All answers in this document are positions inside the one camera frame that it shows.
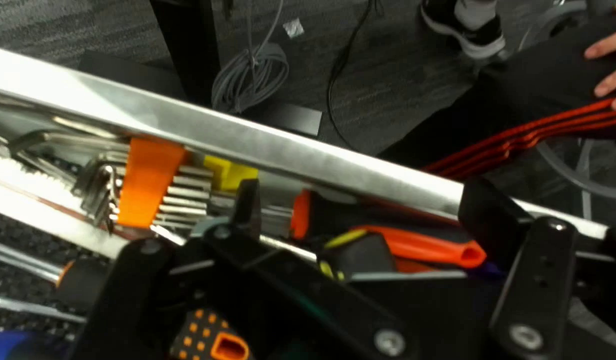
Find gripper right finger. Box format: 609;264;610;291
458;176;579;360

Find blue tool handle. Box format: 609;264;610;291
0;330;41;360

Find coil of grey cable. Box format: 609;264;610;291
210;0;290;115

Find black and yellow tool handle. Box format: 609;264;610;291
317;229;396;282

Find silver metal tool shaft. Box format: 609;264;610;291
0;294;88;324

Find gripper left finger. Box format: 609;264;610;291
70;178;414;360

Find black desk leg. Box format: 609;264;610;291
78;0;324;137

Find orange handled pliers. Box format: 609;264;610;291
289;189;489;273

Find screwdriver black and orange handle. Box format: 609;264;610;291
0;239;111;313

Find hex key set orange holder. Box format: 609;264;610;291
73;137;214;235

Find yellow plastic tool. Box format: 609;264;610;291
203;155;260;192

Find black cable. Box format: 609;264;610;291
327;0;384;151

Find person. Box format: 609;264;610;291
378;0;616;182

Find grey office chair base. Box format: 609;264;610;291
518;0;616;221

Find orange dotted black tool handle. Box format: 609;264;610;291
169;308;251;360

